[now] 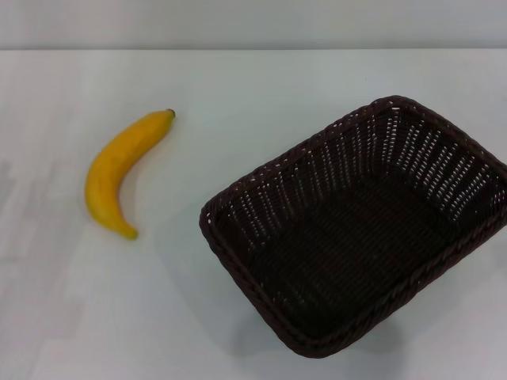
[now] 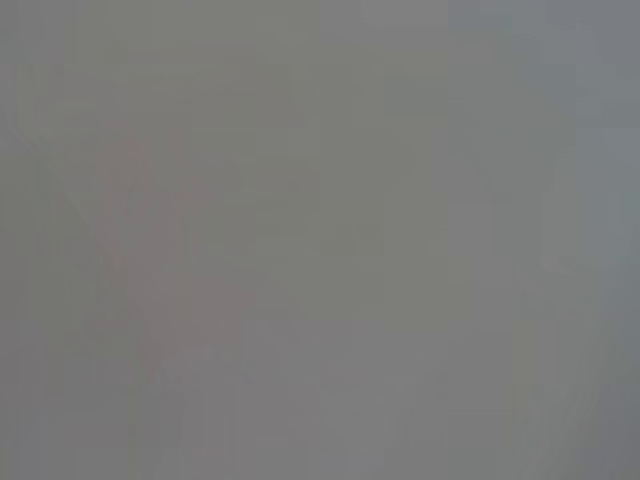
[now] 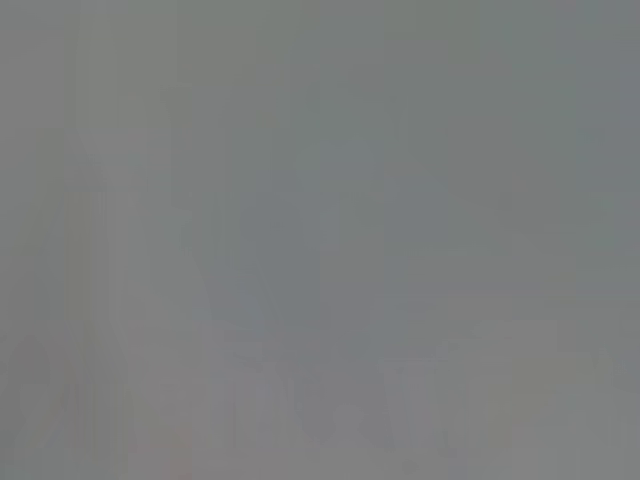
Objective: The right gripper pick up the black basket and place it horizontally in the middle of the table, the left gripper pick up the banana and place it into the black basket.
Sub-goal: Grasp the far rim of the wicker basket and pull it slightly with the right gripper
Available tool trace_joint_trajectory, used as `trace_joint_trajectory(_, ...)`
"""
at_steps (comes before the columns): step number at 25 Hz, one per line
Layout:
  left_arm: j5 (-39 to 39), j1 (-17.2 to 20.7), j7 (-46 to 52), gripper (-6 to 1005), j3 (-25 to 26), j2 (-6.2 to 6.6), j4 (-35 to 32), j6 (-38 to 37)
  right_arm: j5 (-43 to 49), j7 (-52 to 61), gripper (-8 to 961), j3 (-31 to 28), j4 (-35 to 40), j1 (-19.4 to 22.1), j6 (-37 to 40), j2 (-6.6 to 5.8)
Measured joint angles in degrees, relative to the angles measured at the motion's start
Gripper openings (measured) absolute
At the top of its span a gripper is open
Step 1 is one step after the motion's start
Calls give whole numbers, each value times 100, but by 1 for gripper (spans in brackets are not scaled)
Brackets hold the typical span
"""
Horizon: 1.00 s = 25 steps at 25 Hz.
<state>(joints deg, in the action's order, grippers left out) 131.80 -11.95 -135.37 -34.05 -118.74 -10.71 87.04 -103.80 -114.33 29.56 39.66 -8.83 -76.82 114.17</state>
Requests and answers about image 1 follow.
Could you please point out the dark brown woven basket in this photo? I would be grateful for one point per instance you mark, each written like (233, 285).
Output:
(336, 245)

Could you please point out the yellow banana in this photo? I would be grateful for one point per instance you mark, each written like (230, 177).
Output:
(107, 174)

